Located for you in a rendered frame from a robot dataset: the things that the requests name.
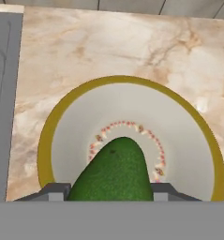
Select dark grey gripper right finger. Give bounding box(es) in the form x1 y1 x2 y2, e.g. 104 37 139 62
150 182 202 203

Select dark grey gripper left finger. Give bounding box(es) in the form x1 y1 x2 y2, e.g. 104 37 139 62
13 182 72 203

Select green avocado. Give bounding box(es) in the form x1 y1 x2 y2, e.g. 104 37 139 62
67 136 155 203

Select white bowl with yellow rim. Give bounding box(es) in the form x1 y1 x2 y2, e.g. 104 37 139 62
37 74 224 203

